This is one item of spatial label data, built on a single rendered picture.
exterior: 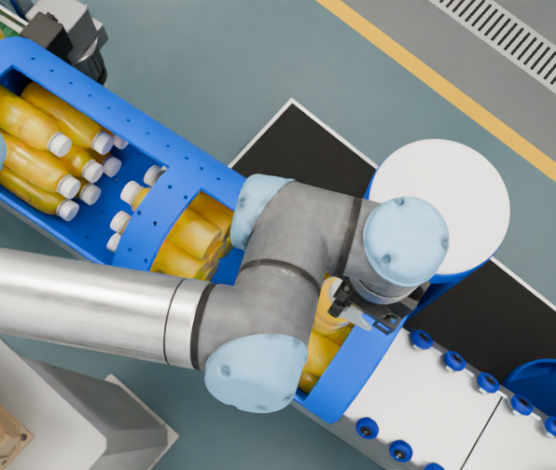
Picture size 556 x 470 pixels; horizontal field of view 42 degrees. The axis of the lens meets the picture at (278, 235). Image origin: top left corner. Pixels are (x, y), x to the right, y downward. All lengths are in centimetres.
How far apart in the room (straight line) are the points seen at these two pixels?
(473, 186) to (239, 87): 136
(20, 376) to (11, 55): 56
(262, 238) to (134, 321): 13
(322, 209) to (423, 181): 82
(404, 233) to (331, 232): 6
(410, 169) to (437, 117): 123
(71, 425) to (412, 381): 66
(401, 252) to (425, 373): 88
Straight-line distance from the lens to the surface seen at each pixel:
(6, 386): 130
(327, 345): 127
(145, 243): 122
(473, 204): 147
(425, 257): 63
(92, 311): 61
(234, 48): 273
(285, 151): 240
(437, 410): 149
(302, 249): 62
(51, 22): 167
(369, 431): 142
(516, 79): 283
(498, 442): 152
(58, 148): 136
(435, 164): 147
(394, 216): 63
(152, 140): 128
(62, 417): 127
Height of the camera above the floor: 238
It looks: 75 degrees down
